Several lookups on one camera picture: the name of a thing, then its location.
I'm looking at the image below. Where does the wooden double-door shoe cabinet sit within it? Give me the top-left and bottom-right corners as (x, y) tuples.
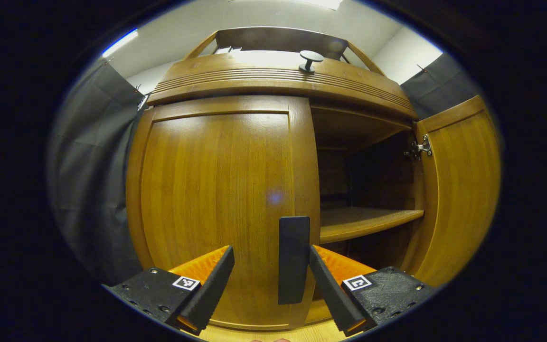
(146, 26), (427, 326)

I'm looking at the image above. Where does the wooden cabinet shelf board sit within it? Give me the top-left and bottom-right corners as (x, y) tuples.
(320, 207), (425, 244)

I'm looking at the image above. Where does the wooden cabinet drawer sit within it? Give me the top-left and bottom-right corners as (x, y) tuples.
(146, 52), (419, 120)

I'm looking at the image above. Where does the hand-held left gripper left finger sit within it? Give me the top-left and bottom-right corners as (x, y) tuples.
(107, 245), (235, 336)

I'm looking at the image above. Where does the wooden shoe cabinet door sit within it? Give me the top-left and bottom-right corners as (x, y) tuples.
(125, 95), (321, 332)
(399, 95), (502, 288)

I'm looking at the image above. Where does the metal door hinge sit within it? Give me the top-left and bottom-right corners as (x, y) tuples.
(403, 134), (433, 161)

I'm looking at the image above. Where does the black round drawer knob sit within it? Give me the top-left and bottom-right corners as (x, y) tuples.
(299, 50), (324, 73)

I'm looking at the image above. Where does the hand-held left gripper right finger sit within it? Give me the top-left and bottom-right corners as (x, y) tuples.
(308, 245), (438, 337)

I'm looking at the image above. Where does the black door handle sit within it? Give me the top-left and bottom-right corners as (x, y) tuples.
(278, 216), (311, 305)

